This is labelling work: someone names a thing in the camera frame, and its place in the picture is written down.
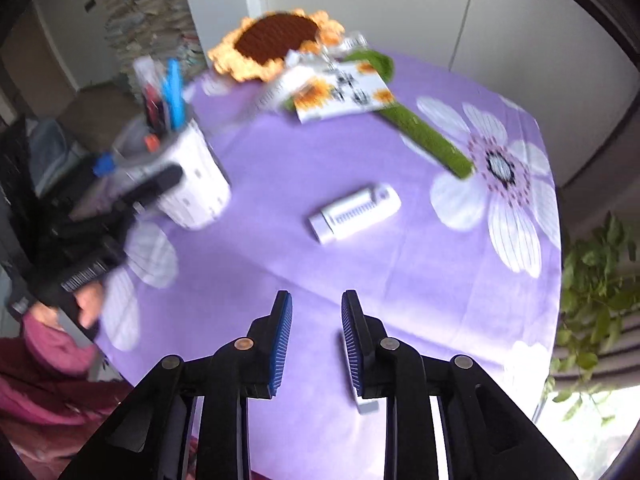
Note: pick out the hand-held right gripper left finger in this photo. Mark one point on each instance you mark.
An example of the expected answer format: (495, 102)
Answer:
(281, 345)

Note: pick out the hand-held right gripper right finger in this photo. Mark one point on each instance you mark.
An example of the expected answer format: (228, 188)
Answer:
(350, 345)

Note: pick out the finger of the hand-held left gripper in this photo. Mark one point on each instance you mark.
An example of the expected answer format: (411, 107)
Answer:
(155, 185)
(105, 166)

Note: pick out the orange pen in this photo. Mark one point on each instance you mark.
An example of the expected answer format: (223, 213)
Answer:
(151, 142)

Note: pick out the white dotted fabric pen holder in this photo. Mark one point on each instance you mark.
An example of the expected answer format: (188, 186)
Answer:
(200, 185)

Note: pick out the blue pen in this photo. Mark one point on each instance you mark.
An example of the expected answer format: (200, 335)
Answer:
(175, 95)

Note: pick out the white purple correction tape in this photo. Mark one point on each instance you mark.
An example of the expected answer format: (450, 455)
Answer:
(355, 212)

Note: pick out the person's left forearm pink sleeve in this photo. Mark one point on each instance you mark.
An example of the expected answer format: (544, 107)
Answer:
(50, 360)

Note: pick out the person's left hand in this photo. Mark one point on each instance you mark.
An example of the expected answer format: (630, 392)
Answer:
(90, 305)

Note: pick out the grey cloth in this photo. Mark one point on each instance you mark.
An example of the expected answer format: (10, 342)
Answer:
(55, 155)

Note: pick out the stack of papers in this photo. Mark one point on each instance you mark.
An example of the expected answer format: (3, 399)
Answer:
(145, 15)

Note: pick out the white printed ribbon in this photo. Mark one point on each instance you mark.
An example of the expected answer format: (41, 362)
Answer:
(280, 85)

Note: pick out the crochet sunflower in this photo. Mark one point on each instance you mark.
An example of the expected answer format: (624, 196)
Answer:
(275, 35)

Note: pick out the sunflower print card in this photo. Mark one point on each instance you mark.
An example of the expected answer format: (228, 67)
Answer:
(350, 90)

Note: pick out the green leafy plant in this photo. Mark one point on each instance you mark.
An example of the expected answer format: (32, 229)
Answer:
(595, 300)

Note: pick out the wall light switch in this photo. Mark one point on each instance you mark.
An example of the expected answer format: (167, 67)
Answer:
(90, 5)

